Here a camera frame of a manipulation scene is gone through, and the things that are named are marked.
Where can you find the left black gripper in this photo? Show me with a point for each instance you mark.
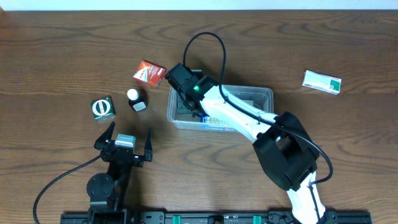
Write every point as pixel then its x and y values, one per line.
pixel 104 140

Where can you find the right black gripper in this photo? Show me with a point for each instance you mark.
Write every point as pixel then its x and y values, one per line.
pixel 185 104

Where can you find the blue illustrated box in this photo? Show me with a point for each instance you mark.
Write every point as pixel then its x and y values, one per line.
pixel 215 124

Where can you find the red cardboard box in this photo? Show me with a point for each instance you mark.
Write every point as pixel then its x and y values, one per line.
pixel 149 73

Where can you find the white green box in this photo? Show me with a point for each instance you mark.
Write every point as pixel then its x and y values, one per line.
pixel 321 82

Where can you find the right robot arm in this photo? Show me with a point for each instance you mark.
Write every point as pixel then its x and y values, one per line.
pixel 284 149

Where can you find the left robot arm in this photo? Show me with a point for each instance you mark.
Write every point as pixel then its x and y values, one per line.
pixel 107 190

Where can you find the clear plastic container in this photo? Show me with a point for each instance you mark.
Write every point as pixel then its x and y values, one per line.
pixel 259 97

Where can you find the green square box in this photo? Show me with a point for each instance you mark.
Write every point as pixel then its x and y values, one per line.
pixel 103 108

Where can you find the dark bottle white cap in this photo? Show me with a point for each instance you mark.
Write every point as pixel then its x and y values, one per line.
pixel 136 101

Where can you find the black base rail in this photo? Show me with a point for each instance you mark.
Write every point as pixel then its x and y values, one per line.
pixel 178 218

